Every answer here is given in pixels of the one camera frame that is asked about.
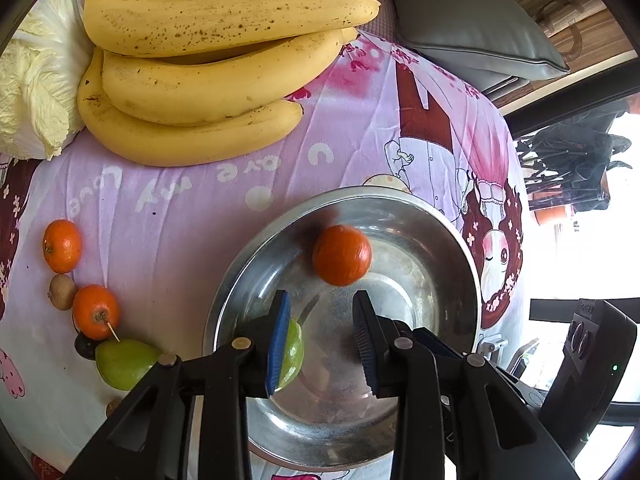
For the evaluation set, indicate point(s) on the silver metal bracket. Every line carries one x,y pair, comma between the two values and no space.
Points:
492,346

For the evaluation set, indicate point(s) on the grey sofa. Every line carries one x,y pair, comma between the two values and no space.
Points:
500,87

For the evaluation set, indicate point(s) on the mandarin orange with stem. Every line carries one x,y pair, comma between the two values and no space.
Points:
95,310

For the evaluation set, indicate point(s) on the brown longan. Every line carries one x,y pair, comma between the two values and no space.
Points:
113,407
62,292

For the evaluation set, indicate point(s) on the pink cartoon printed sheet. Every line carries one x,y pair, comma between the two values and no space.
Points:
200,210

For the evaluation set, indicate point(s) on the orange flowerpot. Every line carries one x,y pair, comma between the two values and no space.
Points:
550,216

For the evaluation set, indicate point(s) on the green pear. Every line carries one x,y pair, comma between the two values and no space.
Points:
125,365

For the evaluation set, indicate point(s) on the spotted yellow banana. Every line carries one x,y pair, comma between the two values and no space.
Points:
225,20

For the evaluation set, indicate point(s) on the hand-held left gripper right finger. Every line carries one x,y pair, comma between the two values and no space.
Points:
362,345

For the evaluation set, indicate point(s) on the black folded stroller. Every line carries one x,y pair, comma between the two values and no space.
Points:
570,160

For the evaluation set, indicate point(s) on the grey leather cushion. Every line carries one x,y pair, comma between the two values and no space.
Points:
465,25

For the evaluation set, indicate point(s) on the dark red cherry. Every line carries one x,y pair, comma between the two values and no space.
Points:
84,347

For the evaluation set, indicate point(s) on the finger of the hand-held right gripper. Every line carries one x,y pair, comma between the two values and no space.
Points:
437,342

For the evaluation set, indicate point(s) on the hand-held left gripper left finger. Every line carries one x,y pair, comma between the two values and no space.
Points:
277,345

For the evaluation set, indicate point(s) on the napa cabbage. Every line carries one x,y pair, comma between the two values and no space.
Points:
40,75

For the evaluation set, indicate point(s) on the stainless steel bowl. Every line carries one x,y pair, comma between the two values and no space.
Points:
415,270

